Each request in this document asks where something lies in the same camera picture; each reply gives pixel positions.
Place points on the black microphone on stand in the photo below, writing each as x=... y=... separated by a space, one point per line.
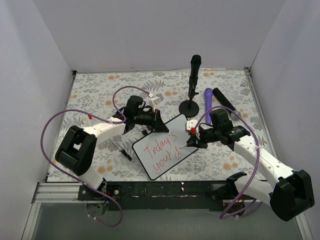
x=195 y=64

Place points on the purple microphone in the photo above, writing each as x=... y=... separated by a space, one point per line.
x=208 y=104

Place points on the black handheld microphone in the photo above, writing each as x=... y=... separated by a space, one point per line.
x=234 y=114

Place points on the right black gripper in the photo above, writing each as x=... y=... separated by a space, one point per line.
x=205 y=137

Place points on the small black-framed whiteboard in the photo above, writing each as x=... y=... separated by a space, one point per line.
x=159 y=152

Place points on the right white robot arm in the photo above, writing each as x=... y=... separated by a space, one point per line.
x=288 y=192

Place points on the wire whiteboard easel stand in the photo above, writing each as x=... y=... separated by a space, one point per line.
x=143 y=131

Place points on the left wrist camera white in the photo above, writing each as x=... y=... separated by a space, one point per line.
x=153 y=100

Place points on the floral patterned table mat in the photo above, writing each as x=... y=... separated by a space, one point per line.
x=99 y=94

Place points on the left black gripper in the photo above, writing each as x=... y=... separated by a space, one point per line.
x=155 y=119

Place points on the black round microphone stand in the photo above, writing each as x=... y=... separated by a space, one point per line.
x=189 y=107

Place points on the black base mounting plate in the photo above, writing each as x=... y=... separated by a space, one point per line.
x=212 y=195

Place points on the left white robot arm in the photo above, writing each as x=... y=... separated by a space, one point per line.
x=77 y=149

